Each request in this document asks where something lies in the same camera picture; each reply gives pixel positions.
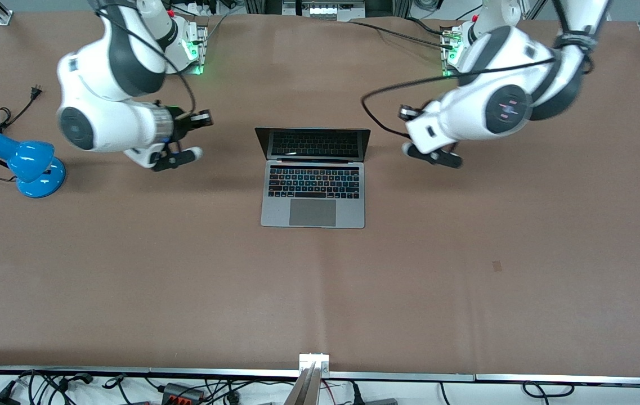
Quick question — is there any black lamp power cable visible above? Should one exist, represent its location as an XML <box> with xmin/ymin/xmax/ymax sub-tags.
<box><xmin>0</xmin><ymin>84</ymin><xmax>44</xmax><ymax>183</ymax></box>

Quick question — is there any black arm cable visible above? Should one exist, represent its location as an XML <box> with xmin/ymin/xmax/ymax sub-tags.
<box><xmin>361</xmin><ymin>56</ymin><xmax>557</xmax><ymax>139</ymax></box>
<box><xmin>92</xmin><ymin>0</ymin><xmax>196</xmax><ymax>116</ymax></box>

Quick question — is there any grey control box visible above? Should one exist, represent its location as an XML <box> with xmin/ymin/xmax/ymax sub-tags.
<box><xmin>283</xmin><ymin>0</ymin><xmax>366</xmax><ymax>22</ymax></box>

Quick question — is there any black orange connector box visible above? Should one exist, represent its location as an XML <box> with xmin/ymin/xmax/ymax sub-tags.
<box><xmin>161</xmin><ymin>382</ymin><xmax>206</xmax><ymax>405</ymax></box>

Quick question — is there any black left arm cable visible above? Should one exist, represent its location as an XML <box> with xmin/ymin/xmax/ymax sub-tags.
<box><xmin>361</xmin><ymin>56</ymin><xmax>557</xmax><ymax>139</ymax></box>

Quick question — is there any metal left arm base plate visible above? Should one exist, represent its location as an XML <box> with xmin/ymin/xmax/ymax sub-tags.
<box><xmin>441</xmin><ymin>22</ymin><xmax>467</xmax><ymax>78</ymax></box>

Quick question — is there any brown table mat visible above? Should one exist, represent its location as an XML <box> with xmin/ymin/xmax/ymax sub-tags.
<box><xmin>0</xmin><ymin>11</ymin><xmax>640</xmax><ymax>375</ymax></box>

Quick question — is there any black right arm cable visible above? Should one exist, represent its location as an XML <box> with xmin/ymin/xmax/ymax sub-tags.
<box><xmin>92</xmin><ymin>0</ymin><xmax>196</xmax><ymax>116</ymax></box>

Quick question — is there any metal table edge rail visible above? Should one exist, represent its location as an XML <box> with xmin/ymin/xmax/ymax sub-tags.
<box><xmin>0</xmin><ymin>366</ymin><xmax>640</xmax><ymax>389</ymax></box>

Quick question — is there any aluminium profile beam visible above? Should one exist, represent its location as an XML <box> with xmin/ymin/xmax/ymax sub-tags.
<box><xmin>283</xmin><ymin>353</ymin><xmax>332</xmax><ymax>405</ymax></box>

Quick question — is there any blue desk lamp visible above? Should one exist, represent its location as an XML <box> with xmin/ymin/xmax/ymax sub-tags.
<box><xmin>0</xmin><ymin>130</ymin><xmax>66</xmax><ymax>199</ymax></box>

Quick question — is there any grey laptop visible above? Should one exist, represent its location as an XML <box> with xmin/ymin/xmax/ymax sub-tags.
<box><xmin>255</xmin><ymin>127</ymin><xmax>372</xmax><ymax>230</ymax></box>

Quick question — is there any black looped cable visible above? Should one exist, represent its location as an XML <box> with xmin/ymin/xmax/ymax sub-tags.
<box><xmin>522</xmin><ymin>381</ymin><xmax>575</xmax><ymax>400</ymax></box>

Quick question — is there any black braided cable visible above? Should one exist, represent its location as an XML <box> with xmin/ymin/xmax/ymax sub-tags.
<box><xmin>348</xmin><ymin>17</ymin><xmax>455</xmax><ymax>51</ymax></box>

